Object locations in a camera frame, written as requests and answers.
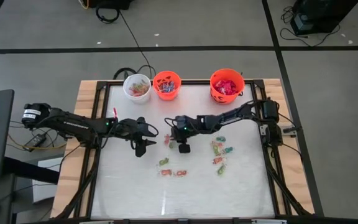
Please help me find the tangled black cable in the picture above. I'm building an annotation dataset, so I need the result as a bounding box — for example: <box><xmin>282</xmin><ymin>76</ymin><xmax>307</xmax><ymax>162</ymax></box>
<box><xmin>279</xmin><ymin>5</ymin><xmax>342</xmax><ymax>47</ymax></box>

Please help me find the black box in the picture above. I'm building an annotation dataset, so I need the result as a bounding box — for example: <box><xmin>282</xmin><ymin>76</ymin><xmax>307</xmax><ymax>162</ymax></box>
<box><xmin>87</xmin><ymin>0</ymin><xmax>135</xmax><ymax>10</ymax></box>

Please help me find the black equipment case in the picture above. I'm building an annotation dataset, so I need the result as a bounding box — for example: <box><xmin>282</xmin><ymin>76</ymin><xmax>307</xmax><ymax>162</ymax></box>
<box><xmin>290</xmin><ymin>0</ymin><xmax>358</xmax><ymax>36</ymax></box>

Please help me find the black desk leg bar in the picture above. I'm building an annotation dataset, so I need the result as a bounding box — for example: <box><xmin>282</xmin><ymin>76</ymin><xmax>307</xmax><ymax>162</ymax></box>
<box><xmin>3</xmin><ymin>157</ymin><xmax>60</xmax><ymax>185</ymax></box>

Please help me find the red Skittles pack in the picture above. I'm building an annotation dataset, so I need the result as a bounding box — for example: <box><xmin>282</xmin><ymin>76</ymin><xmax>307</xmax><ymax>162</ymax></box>
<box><xmin>226</xmin><ymin>80</ymin><xmax>239</xmax><ymax>96</ymax></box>
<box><xmin>214</xmin><ymin>80</ymin><xmax>228</xmax><ymax>95</ymax></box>

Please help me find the white box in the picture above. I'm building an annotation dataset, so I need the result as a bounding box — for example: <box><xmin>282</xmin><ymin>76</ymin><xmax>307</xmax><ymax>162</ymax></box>
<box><xmin>31</xmin><ymin>157</ymin><xmax>64</xmax><ymax>205</ymax></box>

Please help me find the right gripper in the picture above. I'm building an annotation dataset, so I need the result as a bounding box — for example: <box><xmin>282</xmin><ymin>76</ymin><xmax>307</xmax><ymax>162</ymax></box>
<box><xmin>169</xmin><ymin>115</ymin><xmax>198</xmax><ymax>147</ymax></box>

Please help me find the orange bucket jagged-mouth face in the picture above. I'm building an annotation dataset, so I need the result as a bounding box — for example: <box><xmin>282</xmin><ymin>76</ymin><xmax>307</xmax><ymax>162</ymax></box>
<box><xmin>152</xmin><ymin>70</ymin><xmax>182</xmax><ymax>101</ymax></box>

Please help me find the white bucket black pumpkin face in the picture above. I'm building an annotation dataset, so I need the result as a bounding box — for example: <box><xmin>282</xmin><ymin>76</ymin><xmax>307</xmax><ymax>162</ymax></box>
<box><xmin>122</xmin><ymin>73</ymin><xmax>152</xmax><ymax>105</ymax></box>

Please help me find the black metal table frame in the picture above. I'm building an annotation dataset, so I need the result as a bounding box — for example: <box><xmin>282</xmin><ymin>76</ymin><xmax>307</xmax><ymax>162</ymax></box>
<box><xmin>53</xmin><ymin>79</ymin><xmax>315</xmax><ymax>224</ymax></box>

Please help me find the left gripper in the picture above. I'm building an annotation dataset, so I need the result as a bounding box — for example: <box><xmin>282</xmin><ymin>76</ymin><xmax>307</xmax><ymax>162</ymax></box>
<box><xmin>122</xmin><ymin>116</ymin><xmax>157</xmax><ymax>149</ymax></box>

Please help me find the coiled black cable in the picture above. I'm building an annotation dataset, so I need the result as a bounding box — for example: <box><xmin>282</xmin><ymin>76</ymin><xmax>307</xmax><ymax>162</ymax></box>
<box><xmin>94</xmin><ymin>1</ymin><xmax>121</xmax><ymax>24</ymax></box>
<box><xmin>112</xmin><ymin>64</ymin><xmax>155</xmax><ymax>80</ymax></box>

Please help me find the long black cable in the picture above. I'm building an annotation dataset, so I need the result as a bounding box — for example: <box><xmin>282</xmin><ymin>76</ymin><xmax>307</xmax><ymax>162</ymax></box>
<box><xmin>118</xmin><ymin>11</ymin><xmax>154</xmax><ymax>79</ymax></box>

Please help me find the yellow floor cable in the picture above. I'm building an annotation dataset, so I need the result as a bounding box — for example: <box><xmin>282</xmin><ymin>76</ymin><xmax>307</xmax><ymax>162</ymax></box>
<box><xmin>7</xmin><ymin>133</ymin><xmax>68</xmax><ymax>151</ymax></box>

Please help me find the black power adapter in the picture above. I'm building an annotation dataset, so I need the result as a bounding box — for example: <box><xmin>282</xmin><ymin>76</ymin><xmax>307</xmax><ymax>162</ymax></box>
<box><xmin>23</xmin><ymin>133</ymin><xmax>48</xmax><ymax>152</ymax></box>

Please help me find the orange bucket smiling pumpkin face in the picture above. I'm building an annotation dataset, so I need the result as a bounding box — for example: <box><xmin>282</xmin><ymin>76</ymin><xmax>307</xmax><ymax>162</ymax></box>
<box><xmin>209</xmin><ymin>68</ymin><xmax>246</xmax><ymax>105</ymax></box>

